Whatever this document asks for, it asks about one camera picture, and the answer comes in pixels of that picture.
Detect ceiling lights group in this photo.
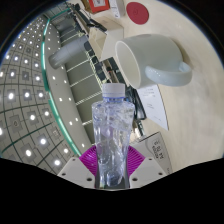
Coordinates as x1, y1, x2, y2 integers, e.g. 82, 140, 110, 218
0, 16, 84, 168

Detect clear plastic water bottle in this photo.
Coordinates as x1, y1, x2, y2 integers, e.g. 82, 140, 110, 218
91, 83, 135, 188

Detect small white carton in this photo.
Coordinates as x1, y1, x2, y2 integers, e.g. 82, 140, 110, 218
109, 0, 126, 19

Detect black office chairs group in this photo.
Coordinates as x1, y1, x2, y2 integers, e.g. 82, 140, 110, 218
83, 39, 114, 88

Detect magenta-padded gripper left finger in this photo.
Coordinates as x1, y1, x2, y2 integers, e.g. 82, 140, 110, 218
57, 144, 101, 190

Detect white ceramic mug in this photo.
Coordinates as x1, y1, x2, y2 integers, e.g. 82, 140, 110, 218
114, 33, 193, 90

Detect round grey pillar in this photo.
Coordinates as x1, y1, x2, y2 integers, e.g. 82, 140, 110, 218
48, 34, 89, 69

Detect white printed paper sheet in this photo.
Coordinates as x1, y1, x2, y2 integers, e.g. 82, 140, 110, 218
136, 84, 170, 131

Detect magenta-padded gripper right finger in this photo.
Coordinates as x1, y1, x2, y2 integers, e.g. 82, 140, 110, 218
124, 145, 166, 190

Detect flat round red coaster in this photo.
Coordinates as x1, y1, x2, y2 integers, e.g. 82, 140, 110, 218
126, 1, 150, 25

